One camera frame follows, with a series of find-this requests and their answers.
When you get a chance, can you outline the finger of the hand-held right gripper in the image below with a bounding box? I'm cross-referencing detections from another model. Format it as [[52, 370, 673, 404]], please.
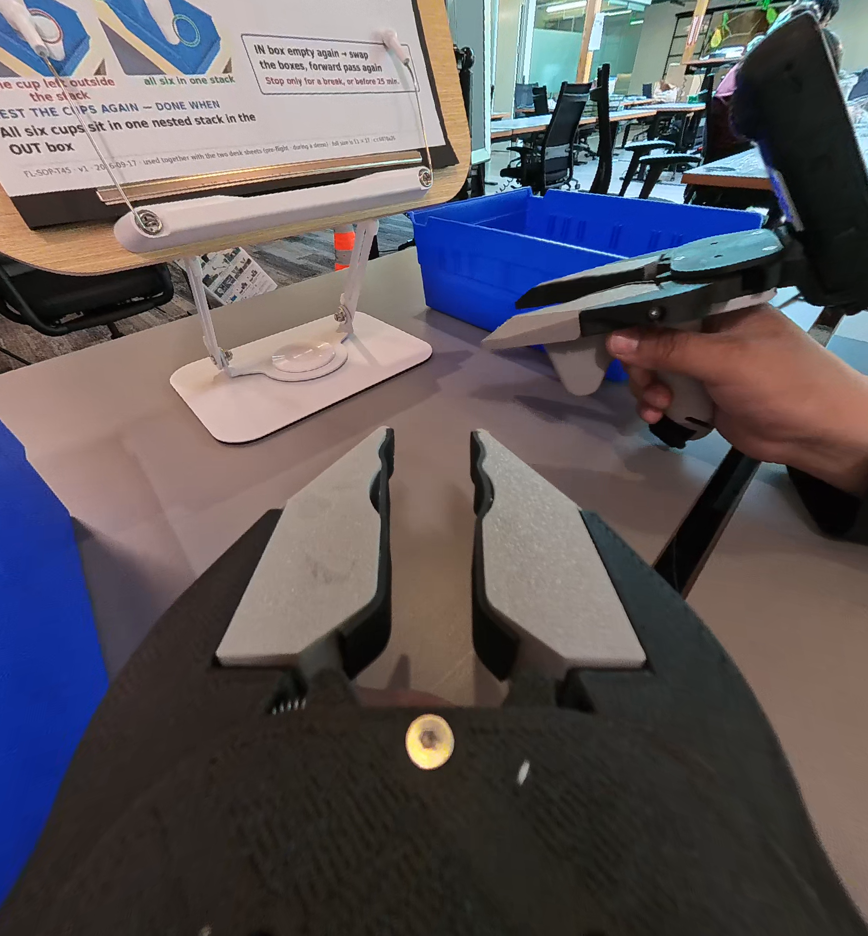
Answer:
[[516, 252, 672, 310], [481, 287, 662, 396]]

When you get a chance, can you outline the person's right hand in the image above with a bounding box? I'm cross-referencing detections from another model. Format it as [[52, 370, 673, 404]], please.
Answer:
[[606, 303, 868, 498]]

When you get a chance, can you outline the printed instruction sheet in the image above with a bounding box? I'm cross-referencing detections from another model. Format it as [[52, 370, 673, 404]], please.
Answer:
[[0, 0, 446, 198]]

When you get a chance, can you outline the black tripod pole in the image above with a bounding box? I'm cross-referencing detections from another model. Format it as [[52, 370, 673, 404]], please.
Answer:
[[454, 45, 476, 198]]

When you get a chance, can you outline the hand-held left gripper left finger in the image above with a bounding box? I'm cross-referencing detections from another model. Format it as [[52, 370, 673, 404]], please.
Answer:
[[215, 428, 395, 681]]

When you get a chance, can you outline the blue plastic bin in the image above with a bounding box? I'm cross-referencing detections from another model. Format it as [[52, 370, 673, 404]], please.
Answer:
[[408, 189, 766, 383], [0, 364, 109, 936]]

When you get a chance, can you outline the long wooden desk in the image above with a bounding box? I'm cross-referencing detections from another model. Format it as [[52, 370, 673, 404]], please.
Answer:
[[491, 102, 707, 143]]

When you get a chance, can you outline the white floor sign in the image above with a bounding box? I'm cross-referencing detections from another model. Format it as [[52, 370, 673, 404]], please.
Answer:
[[201, 247, 274, 308]]

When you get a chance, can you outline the wooden document stand white base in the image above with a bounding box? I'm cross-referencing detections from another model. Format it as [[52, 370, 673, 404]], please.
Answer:
[[0, 0, 473, 445]]

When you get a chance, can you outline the black mesh office chair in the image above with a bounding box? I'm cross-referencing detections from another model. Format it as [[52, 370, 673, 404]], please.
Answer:
[[0, 234, 175, 337]]

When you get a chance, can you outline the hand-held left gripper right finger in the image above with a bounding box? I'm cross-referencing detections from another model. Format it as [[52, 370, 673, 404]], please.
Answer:
[[471, 429, 647, 684]]

